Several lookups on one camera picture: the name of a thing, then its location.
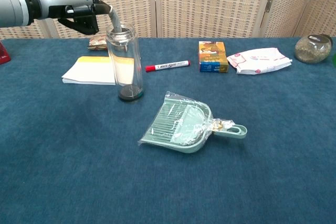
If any white pink tissue packet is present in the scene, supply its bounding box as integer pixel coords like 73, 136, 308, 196
226, 47, 293, 75

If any white yellow notepad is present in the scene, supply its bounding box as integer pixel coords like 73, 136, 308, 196
61, 56, 135, 86

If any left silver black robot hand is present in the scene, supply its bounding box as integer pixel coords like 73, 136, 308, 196
26, 0, 123, 36

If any red NFC juice bottle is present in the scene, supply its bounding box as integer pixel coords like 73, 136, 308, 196
0, 41, 11, 65

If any red whiteboard marker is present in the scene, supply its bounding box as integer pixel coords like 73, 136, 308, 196
145, 60, 191, 73

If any blue felt table cloth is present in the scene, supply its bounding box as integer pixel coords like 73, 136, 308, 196
0, 36, 336, 224

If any clear glass jar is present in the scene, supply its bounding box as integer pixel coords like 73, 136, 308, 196
106, 23, 144, 102

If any orange blue carton box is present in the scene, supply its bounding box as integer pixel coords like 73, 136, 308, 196
198, 41, 229, 73

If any glass jar with black lid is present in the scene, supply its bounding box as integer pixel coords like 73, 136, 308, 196
294, 34, 333, 64

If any woven folding screen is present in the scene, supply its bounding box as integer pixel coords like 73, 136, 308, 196
0, 0, 336, 40

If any mint green wrapped dustpan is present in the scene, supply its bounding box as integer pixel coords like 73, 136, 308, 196
138, 91, 248, 154

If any brown patterned snack packet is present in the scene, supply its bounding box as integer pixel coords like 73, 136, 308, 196
87, 35, 109, 51

